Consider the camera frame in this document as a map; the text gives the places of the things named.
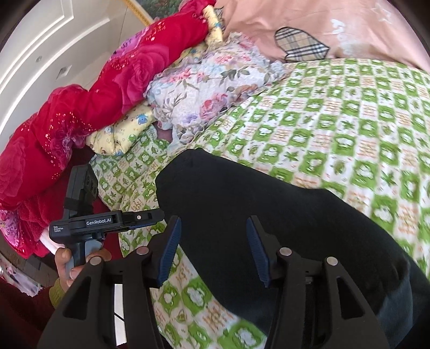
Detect black pants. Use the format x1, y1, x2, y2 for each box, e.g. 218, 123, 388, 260
155, 149, 429, 348

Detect person's left hand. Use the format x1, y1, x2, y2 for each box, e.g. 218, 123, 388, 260
55, 248, 112, 292

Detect red sweater sleeve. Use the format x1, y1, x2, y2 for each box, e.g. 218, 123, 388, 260
1, 280, 65, 348

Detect red floral blanket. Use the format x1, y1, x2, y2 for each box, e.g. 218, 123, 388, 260
1, 1, 209, 258

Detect yellow cartoon cloth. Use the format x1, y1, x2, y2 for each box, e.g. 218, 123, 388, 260
85, 5, 223, 156

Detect white floral pillow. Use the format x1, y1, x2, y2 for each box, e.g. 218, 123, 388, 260
146, 32, 286, 154

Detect white wardrobe door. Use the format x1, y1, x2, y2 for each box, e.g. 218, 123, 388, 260
1, 0, 152, 146

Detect green patterned quilt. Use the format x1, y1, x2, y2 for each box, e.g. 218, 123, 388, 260
88, 57, 430, 349

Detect gold framed picture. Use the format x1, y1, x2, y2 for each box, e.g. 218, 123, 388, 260
123, 0, 181, 26

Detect pink plaid-heart duvet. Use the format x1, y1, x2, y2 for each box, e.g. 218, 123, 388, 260
215, 1, 429, 71

